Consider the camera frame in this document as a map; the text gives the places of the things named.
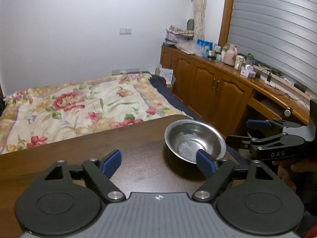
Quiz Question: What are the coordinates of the small steel bowl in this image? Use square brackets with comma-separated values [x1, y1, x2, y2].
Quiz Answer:
[164, 119, 226, 164]

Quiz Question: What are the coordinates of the person right hand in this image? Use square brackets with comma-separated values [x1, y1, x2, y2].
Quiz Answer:
[272, 160, 316, 192]

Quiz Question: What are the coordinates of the wooden sideboard cabinet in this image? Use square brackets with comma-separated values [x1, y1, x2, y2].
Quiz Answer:
[160, 46, 309, 136]

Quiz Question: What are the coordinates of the pink tissue box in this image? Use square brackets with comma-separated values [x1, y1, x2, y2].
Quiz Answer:
[240, 64, 256, 79]

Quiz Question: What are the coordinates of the pink thermos jug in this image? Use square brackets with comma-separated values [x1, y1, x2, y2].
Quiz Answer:
[223, 44, 238, 66]

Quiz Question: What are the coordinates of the floral bed blanket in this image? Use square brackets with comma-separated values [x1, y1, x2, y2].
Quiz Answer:
[1, 72, 198, 154]

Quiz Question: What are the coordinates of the blue picture card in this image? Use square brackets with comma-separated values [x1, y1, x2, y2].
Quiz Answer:
[195, 39, 213, 58]

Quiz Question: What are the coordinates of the white paper bag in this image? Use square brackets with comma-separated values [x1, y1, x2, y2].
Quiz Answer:
[159, 68, 174, 85]

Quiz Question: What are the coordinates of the folded fabric pile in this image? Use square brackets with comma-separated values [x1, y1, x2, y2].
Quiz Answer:
[165, 25, 194, 45]

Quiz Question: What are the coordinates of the beige curtain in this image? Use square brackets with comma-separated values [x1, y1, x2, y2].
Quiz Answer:
[193, 0, 207, 40]

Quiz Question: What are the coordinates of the wall power outlet strip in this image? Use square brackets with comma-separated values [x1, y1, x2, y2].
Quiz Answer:
[111, 68, 140, 75]

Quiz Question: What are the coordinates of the wall light switch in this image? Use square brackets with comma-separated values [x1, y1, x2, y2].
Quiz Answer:
[119, 28, 132, 35]

